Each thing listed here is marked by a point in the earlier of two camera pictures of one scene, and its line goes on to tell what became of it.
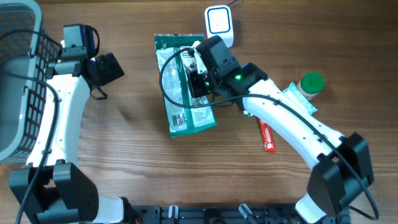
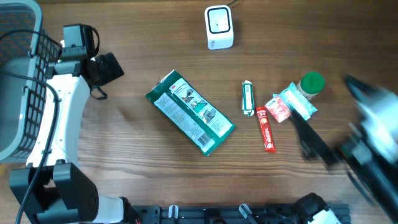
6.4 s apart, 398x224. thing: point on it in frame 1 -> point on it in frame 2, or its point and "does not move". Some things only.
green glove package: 184,113 -> 181,106
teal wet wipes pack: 293,92 does not move
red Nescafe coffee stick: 269,144 does not move
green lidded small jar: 311,84 does not move
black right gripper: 196,84 -> 337,152
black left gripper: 113,68 does not move
